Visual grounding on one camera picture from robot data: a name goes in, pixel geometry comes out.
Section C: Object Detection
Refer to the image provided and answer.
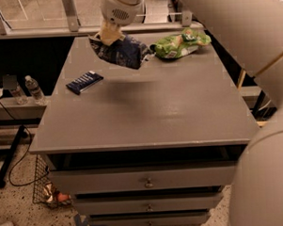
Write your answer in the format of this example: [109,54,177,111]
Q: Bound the blue chip bag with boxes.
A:
[88,35,154,70]

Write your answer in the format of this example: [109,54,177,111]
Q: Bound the right clear water bottle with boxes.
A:
[25,75,46,105]

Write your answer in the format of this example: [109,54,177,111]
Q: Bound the green chip bag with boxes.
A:
[149,28,211,59]

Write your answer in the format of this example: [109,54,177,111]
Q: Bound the clear water bottle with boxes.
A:
[25,75,46,105]
[3,75,28,105]

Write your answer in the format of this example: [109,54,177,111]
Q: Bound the black wire basket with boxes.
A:
[32,156,72,208]

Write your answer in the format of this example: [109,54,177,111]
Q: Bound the blue rxbar blueberry bar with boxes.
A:
[66,71,103,95]

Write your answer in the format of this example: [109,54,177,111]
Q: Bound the black floor cable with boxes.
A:
[0,88,51,189]

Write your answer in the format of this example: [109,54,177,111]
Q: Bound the left clear water bottle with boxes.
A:
[3,75,28,105]

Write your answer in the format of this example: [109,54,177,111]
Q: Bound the grey drawer cabinet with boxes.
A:
[31,37,258,226]

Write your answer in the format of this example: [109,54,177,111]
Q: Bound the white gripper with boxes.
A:
[99,0,145,46]

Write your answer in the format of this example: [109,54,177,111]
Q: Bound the black stand leg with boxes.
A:
[0,126,24,189]

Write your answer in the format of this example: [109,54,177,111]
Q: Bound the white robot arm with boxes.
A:
[181,0,283,226]

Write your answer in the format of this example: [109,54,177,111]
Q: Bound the metal railing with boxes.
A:
[0,0,202,39]

